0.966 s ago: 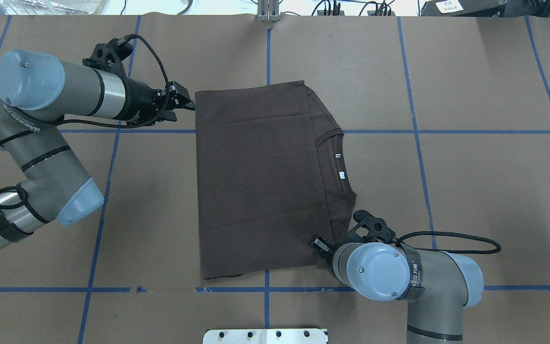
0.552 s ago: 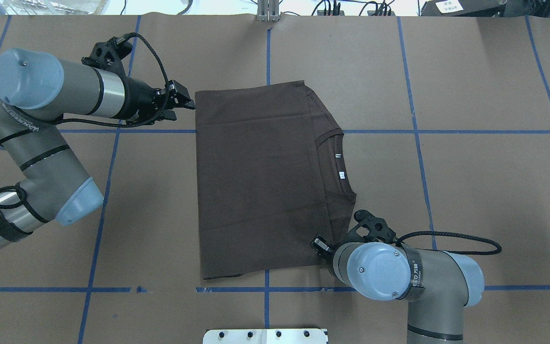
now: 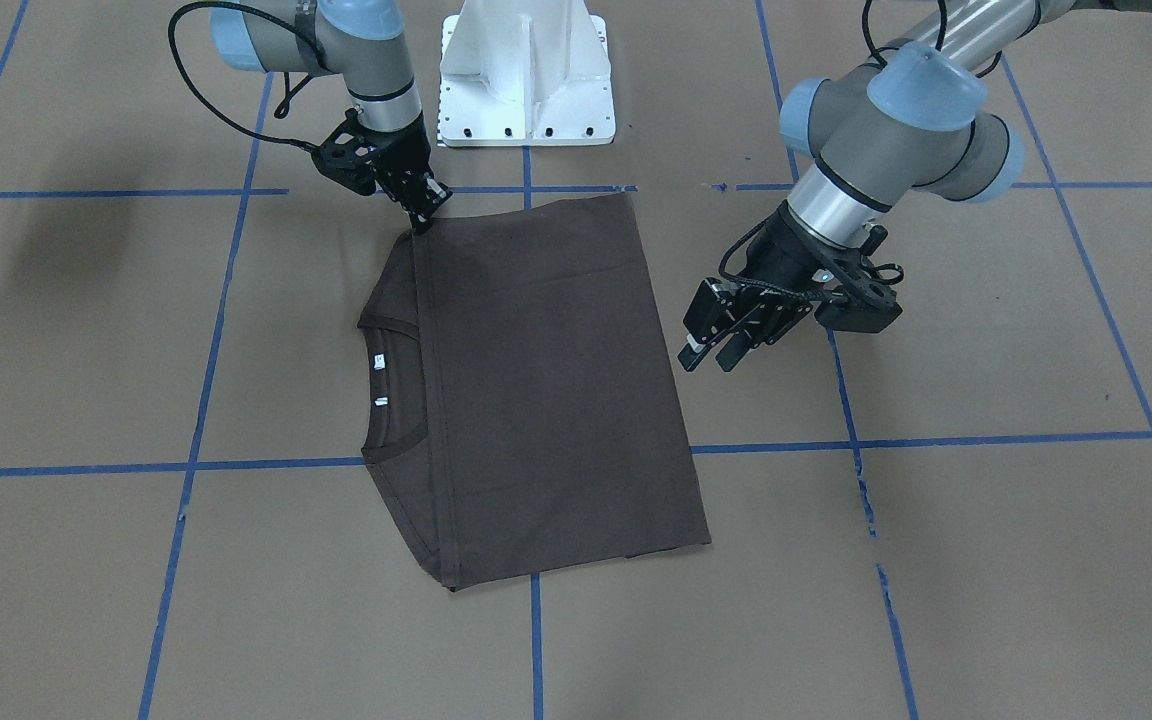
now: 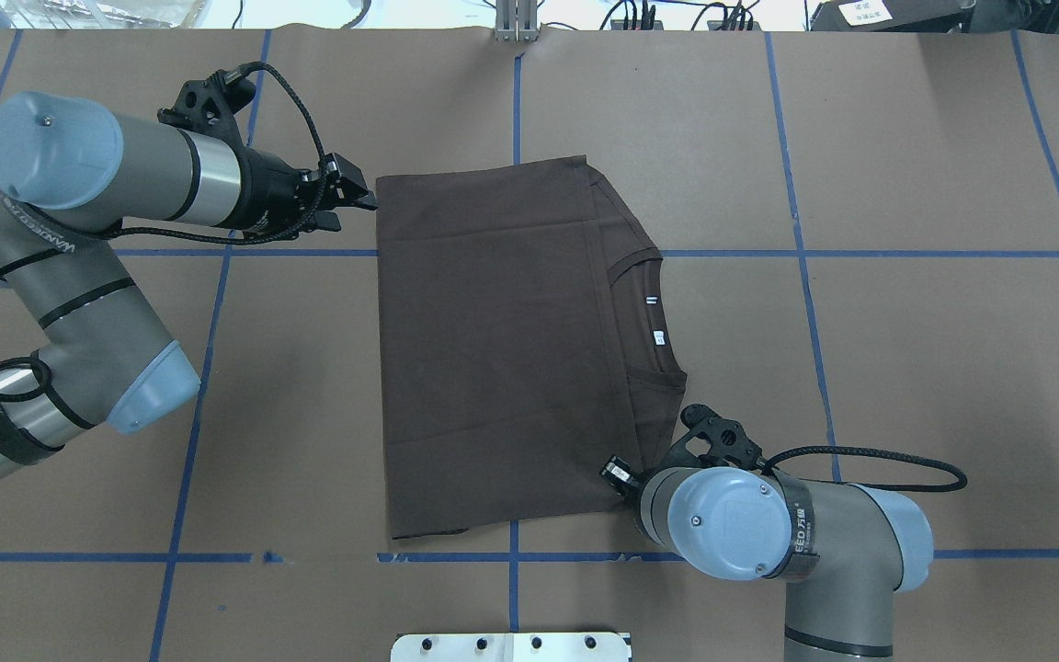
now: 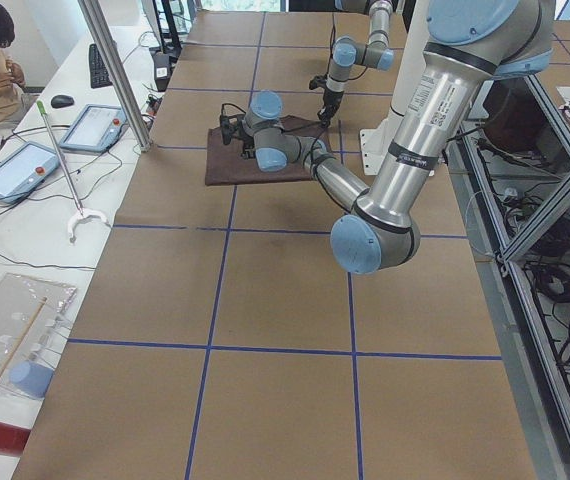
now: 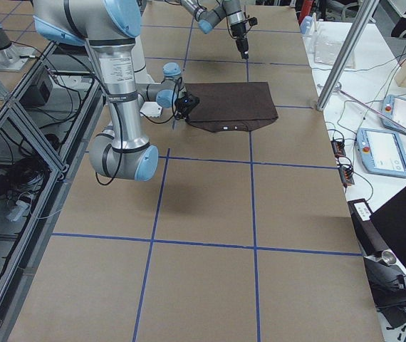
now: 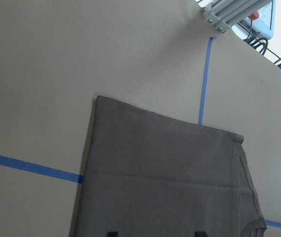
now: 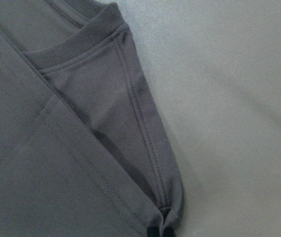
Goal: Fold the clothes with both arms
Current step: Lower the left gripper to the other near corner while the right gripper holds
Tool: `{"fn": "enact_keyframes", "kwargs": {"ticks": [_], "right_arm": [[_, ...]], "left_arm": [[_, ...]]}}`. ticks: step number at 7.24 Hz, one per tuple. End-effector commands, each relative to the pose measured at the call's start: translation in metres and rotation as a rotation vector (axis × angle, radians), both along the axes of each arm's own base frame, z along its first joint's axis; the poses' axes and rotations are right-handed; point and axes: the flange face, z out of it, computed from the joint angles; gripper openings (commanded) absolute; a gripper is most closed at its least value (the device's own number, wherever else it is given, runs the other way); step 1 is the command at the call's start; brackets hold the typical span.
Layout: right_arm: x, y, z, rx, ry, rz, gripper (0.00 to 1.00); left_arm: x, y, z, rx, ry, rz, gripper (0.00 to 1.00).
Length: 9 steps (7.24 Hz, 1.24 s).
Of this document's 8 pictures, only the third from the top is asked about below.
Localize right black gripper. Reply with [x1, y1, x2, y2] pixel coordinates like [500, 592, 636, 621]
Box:
[365, 115, 454, 234]

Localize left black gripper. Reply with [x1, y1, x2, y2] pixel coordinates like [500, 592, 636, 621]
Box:
[677, 205, 831, 372]

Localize dark brown t-shirt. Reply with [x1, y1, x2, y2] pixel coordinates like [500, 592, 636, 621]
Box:
[357, 194, 710, 592]

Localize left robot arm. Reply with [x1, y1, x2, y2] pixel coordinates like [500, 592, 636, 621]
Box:
[679, 1, 1073, 370]

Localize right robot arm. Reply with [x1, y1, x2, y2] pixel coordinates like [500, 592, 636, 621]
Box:
[166, 1, 453, 234]

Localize blue tape grid lines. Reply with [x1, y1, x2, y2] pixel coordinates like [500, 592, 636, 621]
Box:
[0, 0, 1152, 720]

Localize white camera mast base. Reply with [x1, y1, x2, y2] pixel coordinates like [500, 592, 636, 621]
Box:
[435, 1, 617, 147]

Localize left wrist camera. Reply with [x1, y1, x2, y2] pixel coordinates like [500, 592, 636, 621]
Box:
[806, 223, 904, 334]

